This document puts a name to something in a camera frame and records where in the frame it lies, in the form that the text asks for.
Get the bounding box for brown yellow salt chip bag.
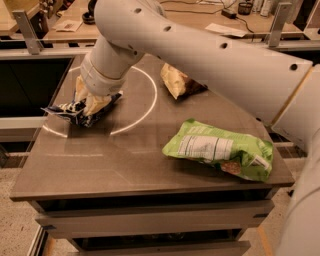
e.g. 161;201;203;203
160;63;206;99

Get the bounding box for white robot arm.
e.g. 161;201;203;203
81;0;320;256

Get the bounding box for small paper card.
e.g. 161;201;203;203
54;20;82;32

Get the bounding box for grey metal bracket left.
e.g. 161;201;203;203
13;10;43;55

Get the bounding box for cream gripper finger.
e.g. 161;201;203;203
83;94;111;116
74;75;88;102

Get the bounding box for black headphones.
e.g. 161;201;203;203
82;0;97;25

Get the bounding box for grey metal bracket right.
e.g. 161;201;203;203
266;2;292;48

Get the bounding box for green rice chip bag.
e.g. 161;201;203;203
162;119;273;182

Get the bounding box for black mesh cup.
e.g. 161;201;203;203
238;2;253;16

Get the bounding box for white paper sheet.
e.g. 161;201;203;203
205;23;247;38

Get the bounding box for black floor stand leg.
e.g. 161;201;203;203
288;190;294;197

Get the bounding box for upper grey drawer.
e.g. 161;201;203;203
36;200;274;238

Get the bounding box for grey metal bracket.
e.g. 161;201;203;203
13;10;43;55
266;2;292;48

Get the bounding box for black power adapter with cable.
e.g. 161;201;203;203
156;0;256;34

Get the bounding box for blue chip bag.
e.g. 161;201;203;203
43;91;123;128

